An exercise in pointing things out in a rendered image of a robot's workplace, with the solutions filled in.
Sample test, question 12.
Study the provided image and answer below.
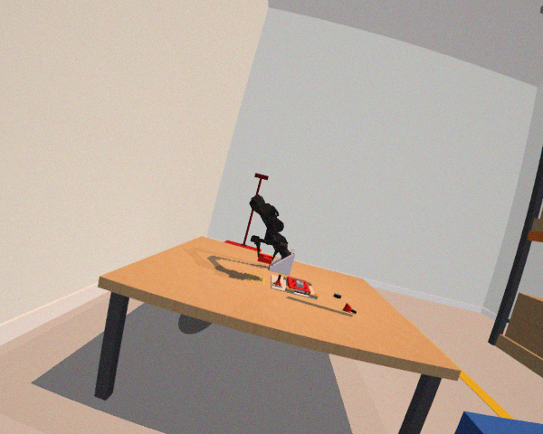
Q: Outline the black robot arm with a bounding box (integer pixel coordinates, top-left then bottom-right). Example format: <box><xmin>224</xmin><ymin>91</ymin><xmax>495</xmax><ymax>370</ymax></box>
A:
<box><xmin>249</xmin><ymin>194</ymin><xmax>291</xmax><ymax>259</ymax></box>

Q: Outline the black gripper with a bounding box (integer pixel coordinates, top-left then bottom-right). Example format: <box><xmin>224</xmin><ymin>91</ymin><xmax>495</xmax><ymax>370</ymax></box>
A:
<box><xmin>251</xmin><ymin>228</ymin><xmax>288</xmax><ymax>260</ymax></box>

